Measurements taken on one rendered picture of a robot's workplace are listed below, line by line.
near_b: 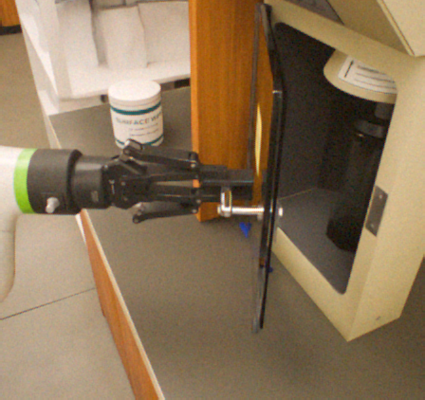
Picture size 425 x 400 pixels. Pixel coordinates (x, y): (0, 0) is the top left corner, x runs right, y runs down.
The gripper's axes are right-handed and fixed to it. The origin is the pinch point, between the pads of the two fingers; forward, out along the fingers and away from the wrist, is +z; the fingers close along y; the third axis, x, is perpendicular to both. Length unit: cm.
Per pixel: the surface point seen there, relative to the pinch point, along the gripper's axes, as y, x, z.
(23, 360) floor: -120, 47, -76
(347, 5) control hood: 25.0, -4.4, 11.1
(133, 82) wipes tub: -11, 59, -24
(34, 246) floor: -120, 110, -93
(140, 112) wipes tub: -15, 50, -21
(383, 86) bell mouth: 13.5, 2.6, 19.1
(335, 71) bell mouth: 13.1, 8.1, 14.2
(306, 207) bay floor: -18.4, 18.2, 15.7
